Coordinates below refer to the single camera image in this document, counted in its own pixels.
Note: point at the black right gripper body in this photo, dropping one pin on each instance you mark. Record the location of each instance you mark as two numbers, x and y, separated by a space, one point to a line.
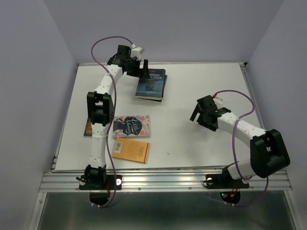
201 120

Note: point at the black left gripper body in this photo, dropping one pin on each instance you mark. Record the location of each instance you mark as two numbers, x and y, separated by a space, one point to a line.
132 67

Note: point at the Nineteen Eighty-Four blue book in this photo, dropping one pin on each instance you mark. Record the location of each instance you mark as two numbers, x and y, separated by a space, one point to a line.
156 73

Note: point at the Little Women floral book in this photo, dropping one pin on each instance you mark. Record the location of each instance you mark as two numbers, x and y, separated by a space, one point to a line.
137 126

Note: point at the orange back cover book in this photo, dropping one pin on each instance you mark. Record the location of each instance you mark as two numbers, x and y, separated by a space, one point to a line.
131 150

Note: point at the brown book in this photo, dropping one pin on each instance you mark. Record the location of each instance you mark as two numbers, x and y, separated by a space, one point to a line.
88 128

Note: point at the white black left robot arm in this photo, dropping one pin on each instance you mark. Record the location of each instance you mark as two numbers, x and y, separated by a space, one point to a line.
101 105

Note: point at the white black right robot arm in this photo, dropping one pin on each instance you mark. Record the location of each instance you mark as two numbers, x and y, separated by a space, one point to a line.
268 153

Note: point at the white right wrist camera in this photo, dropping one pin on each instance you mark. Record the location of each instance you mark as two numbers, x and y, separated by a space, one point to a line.
218 101

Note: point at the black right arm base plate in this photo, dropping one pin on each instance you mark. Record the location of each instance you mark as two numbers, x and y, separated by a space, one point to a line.
219 181

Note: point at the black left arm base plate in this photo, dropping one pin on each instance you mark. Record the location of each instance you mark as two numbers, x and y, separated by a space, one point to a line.
108 185

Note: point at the aluminium table frame rail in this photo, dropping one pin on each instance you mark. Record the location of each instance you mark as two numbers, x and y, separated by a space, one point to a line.
181 152

